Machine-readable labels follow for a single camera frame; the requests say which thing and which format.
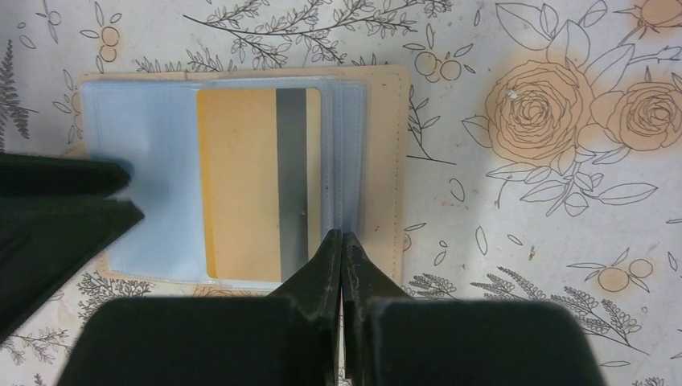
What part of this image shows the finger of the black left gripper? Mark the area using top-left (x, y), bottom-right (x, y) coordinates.
top-left (1, 199), bottom-right (144, 340)
top-left (1, 153), bottom-right (130, 197)

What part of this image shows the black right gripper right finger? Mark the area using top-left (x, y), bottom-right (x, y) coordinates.
top-left (342, 233), bottom-right (604, 385)

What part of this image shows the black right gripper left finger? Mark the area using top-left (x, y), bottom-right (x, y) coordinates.
top-left (58, 229), bottom-right (343, 385)

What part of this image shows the beige card holder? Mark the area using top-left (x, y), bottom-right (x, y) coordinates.
top-left (80, 65), bottom-right (409, 290)

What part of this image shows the gold card with grey stripe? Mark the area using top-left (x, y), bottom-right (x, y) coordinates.
top-left (196, 88), bottom-right (322, 282)

